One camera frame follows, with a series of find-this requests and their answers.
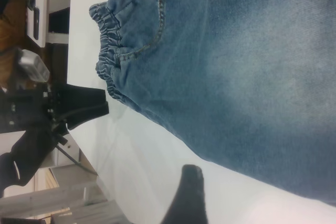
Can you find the grey frame beams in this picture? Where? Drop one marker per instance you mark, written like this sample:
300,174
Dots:
39,197

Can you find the blue denim shorts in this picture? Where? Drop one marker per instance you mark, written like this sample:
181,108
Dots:
236,77

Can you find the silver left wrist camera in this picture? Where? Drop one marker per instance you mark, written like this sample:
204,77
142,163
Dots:
31,64

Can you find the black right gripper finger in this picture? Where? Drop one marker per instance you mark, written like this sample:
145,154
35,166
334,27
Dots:
189,197

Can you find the black remote control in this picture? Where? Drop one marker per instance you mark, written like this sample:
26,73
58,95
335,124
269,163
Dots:
36,23

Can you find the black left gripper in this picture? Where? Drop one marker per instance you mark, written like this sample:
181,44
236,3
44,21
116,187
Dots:
26,108

